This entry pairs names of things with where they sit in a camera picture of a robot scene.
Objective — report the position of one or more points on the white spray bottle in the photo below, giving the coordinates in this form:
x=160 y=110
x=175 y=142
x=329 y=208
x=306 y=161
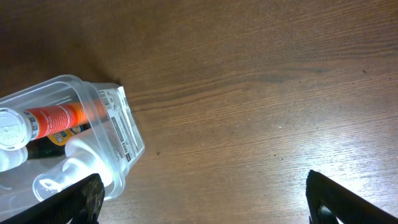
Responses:
x=110 y=148

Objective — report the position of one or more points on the clear plastic container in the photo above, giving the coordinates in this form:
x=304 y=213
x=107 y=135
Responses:
x=60 y=131

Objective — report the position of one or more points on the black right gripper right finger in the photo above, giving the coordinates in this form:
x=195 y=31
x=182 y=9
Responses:
x=330 y=202

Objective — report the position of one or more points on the dark bottle with white cap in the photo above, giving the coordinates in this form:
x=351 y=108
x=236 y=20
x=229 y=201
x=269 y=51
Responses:
x=52 y=146

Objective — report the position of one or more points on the orange tube with white cap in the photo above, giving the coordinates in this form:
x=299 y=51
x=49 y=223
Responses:
x=19 y=127

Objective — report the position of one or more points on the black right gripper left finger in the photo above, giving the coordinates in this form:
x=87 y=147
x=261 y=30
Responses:
x=78 y=203

